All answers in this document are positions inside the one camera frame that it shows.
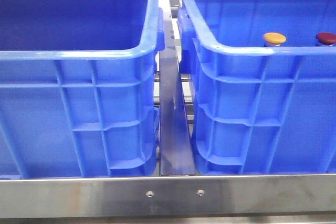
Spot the yellow mushroom push button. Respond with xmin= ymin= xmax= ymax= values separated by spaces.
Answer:
xmin=263 ymin=32 xmax=287 ymax=47

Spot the red mushroom push button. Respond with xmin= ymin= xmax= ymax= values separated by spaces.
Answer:
xmin=316 ymin=32 xmax=336 ymax=47

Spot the blue plastic crate right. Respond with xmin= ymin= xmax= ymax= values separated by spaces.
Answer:
xmin=179 ymin=0 xmax=335 ymax=175

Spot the blue plastic crate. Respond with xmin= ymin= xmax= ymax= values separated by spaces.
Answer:
xmin=179 ymin=0 xmax=335 ymax=175
xmin=1 ymin=0 xmax=165 ymax=180

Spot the blue plastic crate left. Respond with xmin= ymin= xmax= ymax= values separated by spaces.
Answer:
xmin=1 ymin=0 xmax=165 ymax=180

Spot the stainless steel front rail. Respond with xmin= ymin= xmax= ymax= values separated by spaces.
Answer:
xmin=1 ymin=174 xmax=335 ymax=218

